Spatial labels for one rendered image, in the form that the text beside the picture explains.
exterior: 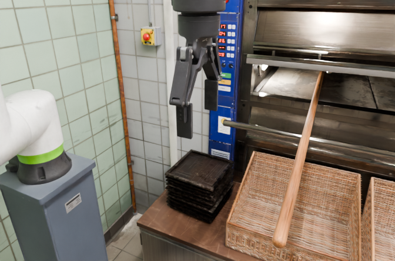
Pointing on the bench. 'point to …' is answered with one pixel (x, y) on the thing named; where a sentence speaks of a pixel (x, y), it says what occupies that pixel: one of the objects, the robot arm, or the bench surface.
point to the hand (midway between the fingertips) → (198, 117)
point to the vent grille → (220, 154)
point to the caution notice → (223, 126)
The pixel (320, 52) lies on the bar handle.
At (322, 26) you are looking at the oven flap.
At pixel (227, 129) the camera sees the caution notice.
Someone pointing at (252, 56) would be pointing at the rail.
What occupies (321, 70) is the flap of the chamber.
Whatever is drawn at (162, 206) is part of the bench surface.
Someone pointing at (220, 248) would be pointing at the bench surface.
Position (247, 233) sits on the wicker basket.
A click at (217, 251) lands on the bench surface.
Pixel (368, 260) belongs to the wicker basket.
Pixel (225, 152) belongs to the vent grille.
